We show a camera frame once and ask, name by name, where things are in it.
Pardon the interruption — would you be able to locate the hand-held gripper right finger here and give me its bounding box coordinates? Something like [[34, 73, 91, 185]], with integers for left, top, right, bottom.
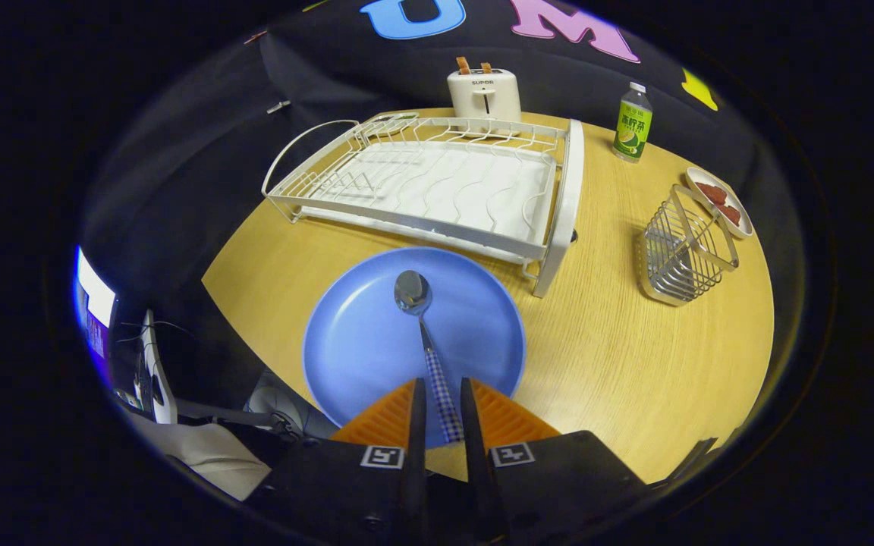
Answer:
[[458, 377, 647, 546]]

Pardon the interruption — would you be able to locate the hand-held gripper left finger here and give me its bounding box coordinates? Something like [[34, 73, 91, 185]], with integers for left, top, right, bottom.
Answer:
[[244, 378, 429, 546]]

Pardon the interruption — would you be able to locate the blue plate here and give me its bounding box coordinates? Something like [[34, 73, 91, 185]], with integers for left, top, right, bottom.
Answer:
[[301, 246, 527, 449]]

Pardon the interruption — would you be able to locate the spoon with blue checked handle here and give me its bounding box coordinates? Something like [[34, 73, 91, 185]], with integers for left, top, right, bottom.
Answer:
[[394, 269, 466, 445]]

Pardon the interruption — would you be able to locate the silver wire basket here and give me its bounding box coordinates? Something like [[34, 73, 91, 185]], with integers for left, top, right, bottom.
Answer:
[[638, 184, 740, 307]]

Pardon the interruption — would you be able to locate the white wire dish rack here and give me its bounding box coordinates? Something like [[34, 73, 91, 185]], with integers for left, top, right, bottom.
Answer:
[[260, 114, 586, 299]]

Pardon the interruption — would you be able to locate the small white oval dish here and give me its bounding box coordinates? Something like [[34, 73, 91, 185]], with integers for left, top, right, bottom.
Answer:
[[684, 166, 755, 240]]

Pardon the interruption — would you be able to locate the beige cloth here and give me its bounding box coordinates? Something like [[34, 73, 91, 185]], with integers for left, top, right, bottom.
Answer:
[[126, 413, 272, 502]]

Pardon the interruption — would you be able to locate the black chair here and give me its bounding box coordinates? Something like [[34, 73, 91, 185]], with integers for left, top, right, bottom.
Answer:
[[665, 436, 720, 486]]

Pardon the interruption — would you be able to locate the white desk device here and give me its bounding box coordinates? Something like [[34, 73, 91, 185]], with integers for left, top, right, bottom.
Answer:
[[140, 309, 178, 425]]

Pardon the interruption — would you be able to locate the lit computer monitor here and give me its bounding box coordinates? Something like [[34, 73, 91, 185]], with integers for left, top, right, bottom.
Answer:
[[72, 246, 118, 381]]

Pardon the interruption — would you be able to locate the green label drink bottle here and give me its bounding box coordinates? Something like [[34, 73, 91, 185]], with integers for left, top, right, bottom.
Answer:
[[611, 81, 654, 165]]

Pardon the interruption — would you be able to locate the white toaster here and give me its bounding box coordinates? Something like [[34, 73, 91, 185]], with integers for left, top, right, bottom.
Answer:
[[447, 67, 523, 124]]

